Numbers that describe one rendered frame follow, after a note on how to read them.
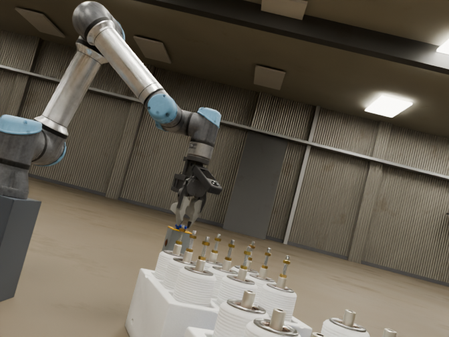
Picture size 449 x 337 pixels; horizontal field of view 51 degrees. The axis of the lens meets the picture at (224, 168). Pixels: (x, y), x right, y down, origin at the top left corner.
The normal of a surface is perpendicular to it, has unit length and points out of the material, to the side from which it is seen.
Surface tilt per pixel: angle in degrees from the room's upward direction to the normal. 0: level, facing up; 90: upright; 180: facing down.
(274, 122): 90
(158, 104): 90
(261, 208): 74
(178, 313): 90
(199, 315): 90
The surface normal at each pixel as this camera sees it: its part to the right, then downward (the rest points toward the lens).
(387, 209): -0.04, -0.10
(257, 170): 0.04, -0.36
